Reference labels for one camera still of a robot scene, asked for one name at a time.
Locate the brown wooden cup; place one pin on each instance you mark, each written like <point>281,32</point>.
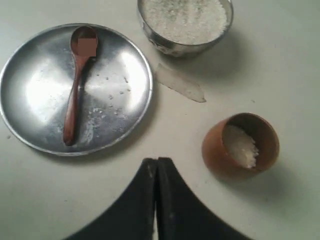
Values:
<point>240,147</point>

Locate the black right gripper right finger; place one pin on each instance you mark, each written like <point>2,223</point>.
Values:
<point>180,215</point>

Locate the red-brown wooden spoon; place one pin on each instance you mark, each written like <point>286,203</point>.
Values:
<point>83,45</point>

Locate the round steel plate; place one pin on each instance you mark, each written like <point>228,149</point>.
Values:
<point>52,109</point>

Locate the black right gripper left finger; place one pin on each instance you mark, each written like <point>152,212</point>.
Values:
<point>131,216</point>

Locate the steel bowl of rice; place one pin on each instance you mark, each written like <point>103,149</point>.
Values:
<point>185,28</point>

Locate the clear tape strip on table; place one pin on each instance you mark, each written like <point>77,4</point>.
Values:
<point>179,83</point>

